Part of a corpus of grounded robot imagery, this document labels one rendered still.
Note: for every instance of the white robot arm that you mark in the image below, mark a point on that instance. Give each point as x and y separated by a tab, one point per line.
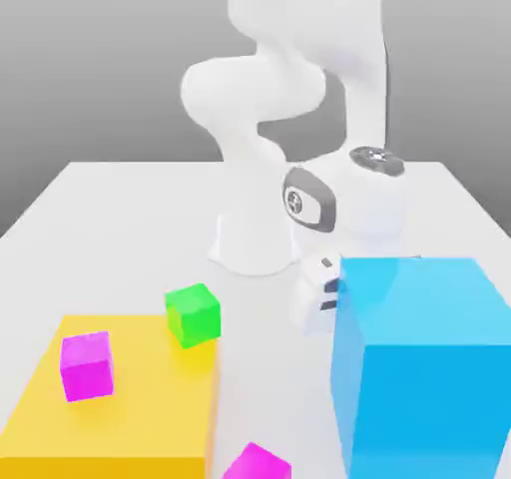
247	99

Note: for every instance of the small green cube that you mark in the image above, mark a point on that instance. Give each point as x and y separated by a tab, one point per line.
195	319

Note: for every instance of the small magenta cube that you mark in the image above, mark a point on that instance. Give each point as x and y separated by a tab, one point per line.
88	375
257	465

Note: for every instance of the large yellow box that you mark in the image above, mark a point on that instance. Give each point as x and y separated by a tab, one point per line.
143	399

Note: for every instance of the large blue box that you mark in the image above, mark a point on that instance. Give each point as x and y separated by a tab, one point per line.
431	367

